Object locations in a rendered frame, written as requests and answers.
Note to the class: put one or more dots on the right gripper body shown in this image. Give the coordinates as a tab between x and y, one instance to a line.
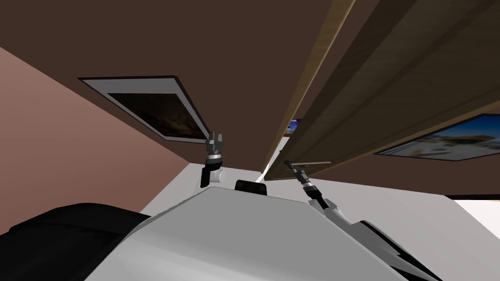
297	171

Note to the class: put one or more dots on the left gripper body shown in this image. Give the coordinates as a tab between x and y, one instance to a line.
215	148

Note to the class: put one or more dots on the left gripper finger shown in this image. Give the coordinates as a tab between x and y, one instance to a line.
211	137
220	139

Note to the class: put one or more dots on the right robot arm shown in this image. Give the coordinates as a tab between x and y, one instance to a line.
375	236

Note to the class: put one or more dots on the dark framed picture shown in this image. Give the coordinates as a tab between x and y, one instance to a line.
156	111

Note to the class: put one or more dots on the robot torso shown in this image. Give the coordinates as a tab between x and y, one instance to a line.
234	242

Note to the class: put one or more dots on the brown wooden door leaf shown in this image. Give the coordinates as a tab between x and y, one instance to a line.
390	78

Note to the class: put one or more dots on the blue framed picture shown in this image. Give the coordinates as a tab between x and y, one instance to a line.
449	140

